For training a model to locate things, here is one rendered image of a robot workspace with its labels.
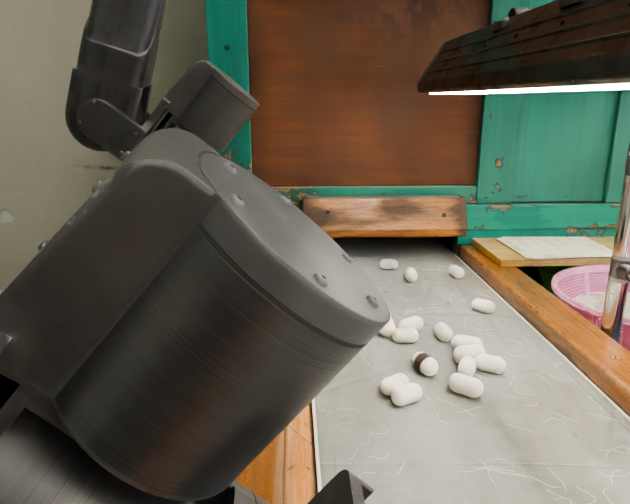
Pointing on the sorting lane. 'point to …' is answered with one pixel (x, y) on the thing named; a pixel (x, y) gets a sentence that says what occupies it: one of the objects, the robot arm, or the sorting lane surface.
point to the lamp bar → (549, 50)
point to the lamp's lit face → (561, 89)
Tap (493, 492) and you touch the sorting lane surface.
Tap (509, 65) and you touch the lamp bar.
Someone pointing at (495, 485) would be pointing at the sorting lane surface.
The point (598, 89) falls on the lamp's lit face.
